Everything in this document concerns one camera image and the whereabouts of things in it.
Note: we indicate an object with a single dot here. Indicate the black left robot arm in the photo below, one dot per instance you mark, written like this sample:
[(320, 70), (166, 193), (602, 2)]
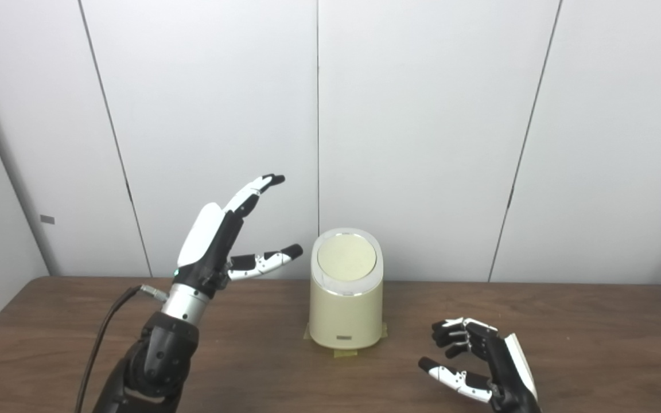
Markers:
[(158, 361)]

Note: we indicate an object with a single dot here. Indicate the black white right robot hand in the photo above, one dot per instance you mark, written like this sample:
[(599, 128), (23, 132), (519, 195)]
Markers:
[(505, 373)]

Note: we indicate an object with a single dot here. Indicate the cream round bin lid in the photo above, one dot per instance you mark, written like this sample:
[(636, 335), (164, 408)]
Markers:
[(346, 257)]

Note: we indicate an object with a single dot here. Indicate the small gray wall tag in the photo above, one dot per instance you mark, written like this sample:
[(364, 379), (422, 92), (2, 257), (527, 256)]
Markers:
[(47, 219)]

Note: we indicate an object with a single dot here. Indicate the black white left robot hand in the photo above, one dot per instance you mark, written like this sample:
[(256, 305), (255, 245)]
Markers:
[(210, 246)]

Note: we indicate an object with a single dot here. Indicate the cream-colored bin body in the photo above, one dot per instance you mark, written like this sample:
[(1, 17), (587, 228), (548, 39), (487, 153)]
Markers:
[(346, 315)]

